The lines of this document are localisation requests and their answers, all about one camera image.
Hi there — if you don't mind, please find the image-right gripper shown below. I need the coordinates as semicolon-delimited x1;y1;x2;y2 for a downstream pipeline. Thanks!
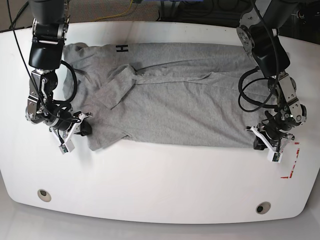
246;124;295;153

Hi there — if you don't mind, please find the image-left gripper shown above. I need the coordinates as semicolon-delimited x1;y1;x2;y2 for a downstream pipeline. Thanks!
49;111;93;145

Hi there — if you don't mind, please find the grey t-shirt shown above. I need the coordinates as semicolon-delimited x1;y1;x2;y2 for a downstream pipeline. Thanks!
63;43;266;151

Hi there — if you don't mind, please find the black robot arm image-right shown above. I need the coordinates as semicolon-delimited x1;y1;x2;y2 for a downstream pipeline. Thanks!
236;0;307;163

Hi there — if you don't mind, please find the red tape rectangle marking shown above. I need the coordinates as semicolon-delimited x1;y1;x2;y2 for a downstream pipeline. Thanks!
280;141;302;179

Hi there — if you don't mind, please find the right table grommet hole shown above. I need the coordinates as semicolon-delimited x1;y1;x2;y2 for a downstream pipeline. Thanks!
255;201;271;215

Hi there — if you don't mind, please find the table grommet hole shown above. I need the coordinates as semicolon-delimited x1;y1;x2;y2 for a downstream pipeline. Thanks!
255;201;271;215
37;189;52;203

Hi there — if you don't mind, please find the left table grommet hole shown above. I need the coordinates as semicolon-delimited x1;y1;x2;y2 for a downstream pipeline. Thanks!
37;189;52;203

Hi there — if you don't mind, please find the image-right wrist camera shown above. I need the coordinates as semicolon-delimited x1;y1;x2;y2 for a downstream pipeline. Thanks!
267;150;283;163

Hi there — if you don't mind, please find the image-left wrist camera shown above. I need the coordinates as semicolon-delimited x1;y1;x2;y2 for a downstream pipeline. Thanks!
59;140;75;155

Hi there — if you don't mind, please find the image-left arm black cable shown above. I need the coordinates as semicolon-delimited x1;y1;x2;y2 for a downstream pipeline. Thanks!
54;59;79;108

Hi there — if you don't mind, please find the black cable on floor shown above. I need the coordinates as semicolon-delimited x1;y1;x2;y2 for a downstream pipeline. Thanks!
9;0;33;30

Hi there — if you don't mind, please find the yellow cable on floor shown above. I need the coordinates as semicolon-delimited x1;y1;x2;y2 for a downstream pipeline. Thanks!
93;0;133;21

